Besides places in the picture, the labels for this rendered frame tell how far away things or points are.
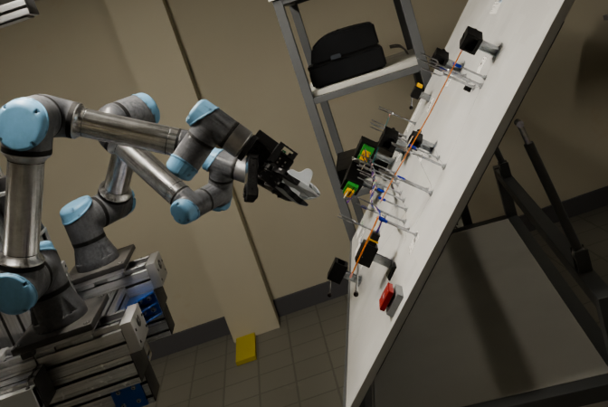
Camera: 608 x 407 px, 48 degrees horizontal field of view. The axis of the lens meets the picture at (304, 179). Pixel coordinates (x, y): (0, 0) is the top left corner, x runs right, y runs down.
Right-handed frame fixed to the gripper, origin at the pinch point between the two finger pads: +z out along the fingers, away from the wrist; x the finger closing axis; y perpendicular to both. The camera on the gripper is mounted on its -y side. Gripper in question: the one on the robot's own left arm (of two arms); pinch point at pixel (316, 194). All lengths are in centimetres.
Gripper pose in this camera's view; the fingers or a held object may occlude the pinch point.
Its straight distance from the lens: 197.6
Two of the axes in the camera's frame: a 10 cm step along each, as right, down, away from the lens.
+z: 9.3, 2.9, -2.3
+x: 3.4, -9.2, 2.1
